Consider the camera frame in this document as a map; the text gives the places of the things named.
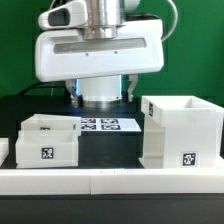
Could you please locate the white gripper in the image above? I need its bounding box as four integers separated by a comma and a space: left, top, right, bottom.
35, 20, 164, 107

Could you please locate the fiducial marker sheet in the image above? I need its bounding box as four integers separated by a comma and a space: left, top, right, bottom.
81, 118, 141, 132

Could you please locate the white workspace border frame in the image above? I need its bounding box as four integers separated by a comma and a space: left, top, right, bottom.
0, 137, 224, 196

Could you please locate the white drawer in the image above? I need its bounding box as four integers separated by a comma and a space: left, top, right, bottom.
21, 114, 81, 136
15, 130, 78, 168

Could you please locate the black base cable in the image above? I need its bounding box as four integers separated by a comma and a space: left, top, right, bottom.
17, 80, 69, 97

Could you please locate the white drawer cabinet box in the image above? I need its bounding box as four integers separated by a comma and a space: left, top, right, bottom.
140, 96, 224, 169

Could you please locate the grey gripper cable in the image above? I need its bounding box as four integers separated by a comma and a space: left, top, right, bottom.
133, 0, 179, 43

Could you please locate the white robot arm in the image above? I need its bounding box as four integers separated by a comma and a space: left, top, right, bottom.
35, 0, 164, 108

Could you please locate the white front drawer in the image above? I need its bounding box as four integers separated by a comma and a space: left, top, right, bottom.
15, 130, 78, 168

